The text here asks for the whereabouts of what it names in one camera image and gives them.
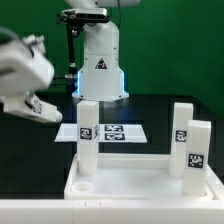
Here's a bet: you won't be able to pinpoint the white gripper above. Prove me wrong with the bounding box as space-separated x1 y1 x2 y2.
0 35 54 96

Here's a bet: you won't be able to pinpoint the white desk top tray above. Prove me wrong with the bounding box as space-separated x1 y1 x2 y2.
63 153 214 201

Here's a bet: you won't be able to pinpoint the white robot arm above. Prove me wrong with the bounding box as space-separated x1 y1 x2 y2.
0 0 141 105

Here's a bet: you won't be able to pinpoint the white L-shaped obstacle fence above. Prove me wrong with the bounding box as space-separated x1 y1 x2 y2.
0 170 224 224

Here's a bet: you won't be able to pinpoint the black cables at base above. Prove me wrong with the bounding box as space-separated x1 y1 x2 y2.
49 75 73 88

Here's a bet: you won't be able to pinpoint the black camera on stand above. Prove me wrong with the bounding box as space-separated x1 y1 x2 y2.
56 8 110 92

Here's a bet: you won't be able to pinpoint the white marker base plate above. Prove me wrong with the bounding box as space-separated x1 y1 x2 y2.
55 123 147 143

